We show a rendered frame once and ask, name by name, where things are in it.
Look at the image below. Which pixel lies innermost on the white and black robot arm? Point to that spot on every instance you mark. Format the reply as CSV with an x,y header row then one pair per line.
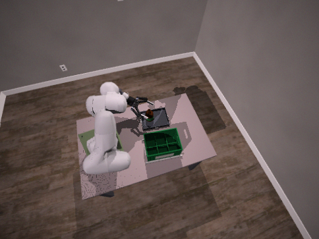
x,y
104,154

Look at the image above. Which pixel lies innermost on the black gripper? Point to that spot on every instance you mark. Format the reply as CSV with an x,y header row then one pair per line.
x,y
134,104

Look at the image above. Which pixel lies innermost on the brown bottle with green label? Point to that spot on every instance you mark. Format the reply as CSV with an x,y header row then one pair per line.
x,y
150,115

